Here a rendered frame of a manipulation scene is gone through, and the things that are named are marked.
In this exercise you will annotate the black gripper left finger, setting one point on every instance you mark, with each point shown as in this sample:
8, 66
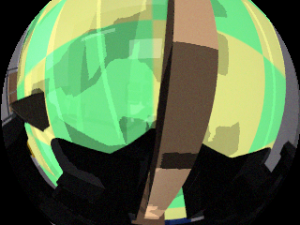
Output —
124, 171

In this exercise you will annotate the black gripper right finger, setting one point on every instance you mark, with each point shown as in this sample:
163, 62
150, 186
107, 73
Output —
213, 174

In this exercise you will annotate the brown wooden post with two pegs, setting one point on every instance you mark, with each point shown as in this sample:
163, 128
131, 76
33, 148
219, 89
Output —
147, 221

